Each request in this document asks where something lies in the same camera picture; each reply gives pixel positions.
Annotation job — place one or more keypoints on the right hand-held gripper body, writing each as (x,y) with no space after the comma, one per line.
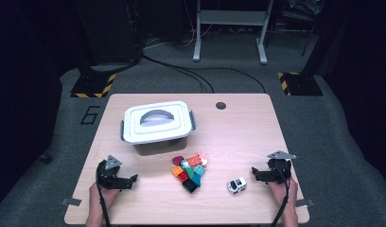
(279,170)

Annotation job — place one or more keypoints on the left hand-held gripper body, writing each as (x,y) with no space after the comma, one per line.
(107,176)

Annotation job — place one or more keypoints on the white toy car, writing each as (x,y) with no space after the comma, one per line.
(236,185)

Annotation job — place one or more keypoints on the clear brown storage box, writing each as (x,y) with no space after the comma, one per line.
(159,148)

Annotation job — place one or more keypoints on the orange toy brick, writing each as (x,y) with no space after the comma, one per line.
(177,171)

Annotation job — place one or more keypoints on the maroon toy brick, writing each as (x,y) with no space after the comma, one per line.
(178,160)

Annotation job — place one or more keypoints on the red toy brick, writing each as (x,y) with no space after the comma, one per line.
(182,176)

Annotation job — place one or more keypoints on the small white toy brick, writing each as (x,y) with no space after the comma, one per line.
(184,164)

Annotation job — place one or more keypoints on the salmon pink toy brick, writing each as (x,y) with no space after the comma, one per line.
(203,157)

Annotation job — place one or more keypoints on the green toy brick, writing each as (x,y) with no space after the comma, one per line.
(189,171)

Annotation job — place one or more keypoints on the black toy brick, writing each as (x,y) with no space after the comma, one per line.
(190,185)

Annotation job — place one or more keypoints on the teal toy brick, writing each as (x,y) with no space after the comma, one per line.
(199,170)

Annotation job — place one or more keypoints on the blue toy brick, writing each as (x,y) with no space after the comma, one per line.
(196,179)

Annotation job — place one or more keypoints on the long orange-red toy brick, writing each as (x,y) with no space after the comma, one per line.
(194,160)

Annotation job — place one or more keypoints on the person's right hand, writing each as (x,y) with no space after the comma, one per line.
(281,192)

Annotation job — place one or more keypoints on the person's left hand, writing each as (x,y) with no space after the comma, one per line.
(94,197)

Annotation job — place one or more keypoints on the grey table corner tab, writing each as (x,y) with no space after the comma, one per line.
(71,201)
(306,202)

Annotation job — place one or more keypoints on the black yellow-striped stand base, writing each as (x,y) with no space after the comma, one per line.
(303,85)
(93,85)

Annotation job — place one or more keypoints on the dark curtain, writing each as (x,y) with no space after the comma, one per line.
(21,94)
(364,78)

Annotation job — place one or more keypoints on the dark cabinet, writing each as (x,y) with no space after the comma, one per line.
(109,28)

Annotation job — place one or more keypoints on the white metal stand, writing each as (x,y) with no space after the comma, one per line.
(232,17)

